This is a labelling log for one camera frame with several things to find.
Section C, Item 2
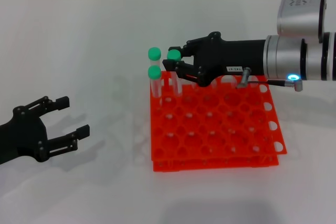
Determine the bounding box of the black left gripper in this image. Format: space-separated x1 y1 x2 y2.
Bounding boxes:
0 95 91 165

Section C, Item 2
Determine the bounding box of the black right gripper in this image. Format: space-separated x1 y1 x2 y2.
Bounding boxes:
162 31 267 88

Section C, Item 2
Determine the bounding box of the clear graduated tube green cap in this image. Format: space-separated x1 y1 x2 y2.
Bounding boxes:
166 49 184 97

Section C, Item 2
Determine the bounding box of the clear test tube green cap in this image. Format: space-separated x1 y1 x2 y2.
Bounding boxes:
147 66 162 99
147 47 162 69

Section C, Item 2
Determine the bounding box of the orange plastic test tube rack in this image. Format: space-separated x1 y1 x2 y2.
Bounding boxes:
149 70 288 173

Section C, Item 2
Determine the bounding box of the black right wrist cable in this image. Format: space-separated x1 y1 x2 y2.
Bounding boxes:
235 67 304 92

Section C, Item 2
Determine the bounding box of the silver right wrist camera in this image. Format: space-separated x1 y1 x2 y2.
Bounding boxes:
276 0 330 44

